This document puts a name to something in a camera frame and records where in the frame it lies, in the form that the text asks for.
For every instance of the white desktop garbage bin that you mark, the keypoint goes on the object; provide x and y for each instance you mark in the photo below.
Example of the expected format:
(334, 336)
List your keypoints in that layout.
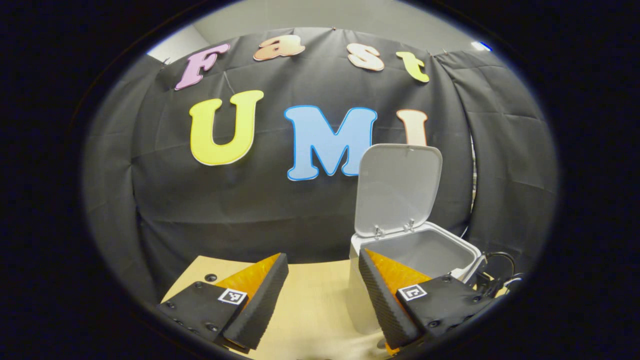
(400, 190)

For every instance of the black backdrop cloth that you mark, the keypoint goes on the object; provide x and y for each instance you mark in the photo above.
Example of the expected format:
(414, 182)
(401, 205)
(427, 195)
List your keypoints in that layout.
(275, 215)

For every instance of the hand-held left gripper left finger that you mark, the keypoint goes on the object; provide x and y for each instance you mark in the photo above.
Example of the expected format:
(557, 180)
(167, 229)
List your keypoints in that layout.
(260, 305)

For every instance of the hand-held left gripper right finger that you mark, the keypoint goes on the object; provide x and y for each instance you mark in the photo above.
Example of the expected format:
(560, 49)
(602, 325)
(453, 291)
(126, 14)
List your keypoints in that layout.
(385, 310)

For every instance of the wooden desktop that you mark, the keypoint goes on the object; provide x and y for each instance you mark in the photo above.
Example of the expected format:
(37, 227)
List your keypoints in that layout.
(315, 305)

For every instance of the ceiling light panel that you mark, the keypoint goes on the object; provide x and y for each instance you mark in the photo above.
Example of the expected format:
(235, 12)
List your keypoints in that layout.
(481, 46)

